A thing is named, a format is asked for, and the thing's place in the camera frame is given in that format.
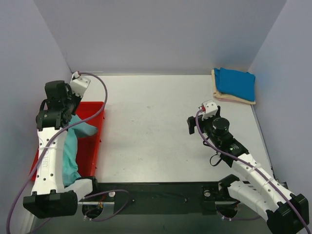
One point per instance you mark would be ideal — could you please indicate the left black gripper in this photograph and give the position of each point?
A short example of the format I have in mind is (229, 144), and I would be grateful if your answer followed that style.
(73, 103)

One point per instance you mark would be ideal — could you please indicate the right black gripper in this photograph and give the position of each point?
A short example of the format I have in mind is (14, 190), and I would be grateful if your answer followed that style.
(192, 124)

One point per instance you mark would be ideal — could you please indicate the teal t shirt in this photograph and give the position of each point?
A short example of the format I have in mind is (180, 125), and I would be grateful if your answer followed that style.
(69, 165)

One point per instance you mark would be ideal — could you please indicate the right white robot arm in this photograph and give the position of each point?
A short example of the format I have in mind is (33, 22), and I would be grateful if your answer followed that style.
(283, 211)

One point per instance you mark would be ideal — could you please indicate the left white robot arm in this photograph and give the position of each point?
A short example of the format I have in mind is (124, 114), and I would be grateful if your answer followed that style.
(49, 198)

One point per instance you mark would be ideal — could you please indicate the folded pink t shirt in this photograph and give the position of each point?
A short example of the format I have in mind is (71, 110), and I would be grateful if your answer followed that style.
(225, 100)

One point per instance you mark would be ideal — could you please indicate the folded beige t shirt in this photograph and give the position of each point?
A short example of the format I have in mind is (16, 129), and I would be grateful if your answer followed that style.
(218, 94)

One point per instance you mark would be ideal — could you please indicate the red plastic bin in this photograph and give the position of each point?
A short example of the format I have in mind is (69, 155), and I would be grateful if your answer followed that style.
(88, 148)

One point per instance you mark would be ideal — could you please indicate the folded blue t shirt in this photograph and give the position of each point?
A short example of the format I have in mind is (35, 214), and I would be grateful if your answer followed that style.
(235, 83)

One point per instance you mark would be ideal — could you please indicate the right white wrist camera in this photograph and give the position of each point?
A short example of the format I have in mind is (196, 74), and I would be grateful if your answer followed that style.
(209, 109)

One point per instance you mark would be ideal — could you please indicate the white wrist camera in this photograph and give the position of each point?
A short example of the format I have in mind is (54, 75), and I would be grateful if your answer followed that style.
(79, 84)
(209, 109)

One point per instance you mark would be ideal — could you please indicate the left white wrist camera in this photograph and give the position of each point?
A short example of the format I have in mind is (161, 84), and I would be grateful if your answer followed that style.
(79, 84)

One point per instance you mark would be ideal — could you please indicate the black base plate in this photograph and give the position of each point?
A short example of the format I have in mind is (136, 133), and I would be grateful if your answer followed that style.
(162, 198)

